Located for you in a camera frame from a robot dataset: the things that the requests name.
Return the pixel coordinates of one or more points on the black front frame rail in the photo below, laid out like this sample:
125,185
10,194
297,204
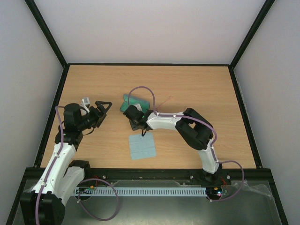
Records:
189,176

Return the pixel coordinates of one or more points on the light blue cleaning cloth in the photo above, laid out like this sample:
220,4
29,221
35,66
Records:
142,147

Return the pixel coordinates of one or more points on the pink sunglasses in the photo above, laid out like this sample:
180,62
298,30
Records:
161,104

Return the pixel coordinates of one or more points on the black back left frame post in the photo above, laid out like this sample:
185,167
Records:
46,31

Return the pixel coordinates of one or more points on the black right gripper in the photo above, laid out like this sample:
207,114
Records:
136,126

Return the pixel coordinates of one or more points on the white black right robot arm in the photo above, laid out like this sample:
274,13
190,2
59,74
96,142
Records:
196,131

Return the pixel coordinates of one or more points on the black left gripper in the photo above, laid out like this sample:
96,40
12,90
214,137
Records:
102,110

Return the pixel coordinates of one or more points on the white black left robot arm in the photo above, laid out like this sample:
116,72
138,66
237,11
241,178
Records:
46,203

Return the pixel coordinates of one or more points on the black back frame rail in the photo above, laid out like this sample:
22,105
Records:
150,64

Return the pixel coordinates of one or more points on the grey-green glasses case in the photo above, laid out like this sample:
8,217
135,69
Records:
132,101

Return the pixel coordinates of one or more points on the black frame post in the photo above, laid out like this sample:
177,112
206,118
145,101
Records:
46,31
252,31

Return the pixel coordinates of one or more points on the black left frame rail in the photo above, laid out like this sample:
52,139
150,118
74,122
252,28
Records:
51,117

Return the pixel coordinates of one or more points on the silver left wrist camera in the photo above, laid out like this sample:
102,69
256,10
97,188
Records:
85,104

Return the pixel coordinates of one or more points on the black back right frame post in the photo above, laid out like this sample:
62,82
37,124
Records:
252,31

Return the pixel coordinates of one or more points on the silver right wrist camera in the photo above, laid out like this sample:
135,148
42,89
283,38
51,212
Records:
138,106

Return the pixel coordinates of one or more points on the white slotted cable duct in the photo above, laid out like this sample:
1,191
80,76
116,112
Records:
143,191

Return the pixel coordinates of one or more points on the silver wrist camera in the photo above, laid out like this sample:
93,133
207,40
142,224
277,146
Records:
138,106
85,104

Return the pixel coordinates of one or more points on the grey metal front tray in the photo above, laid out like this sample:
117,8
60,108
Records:
238,204

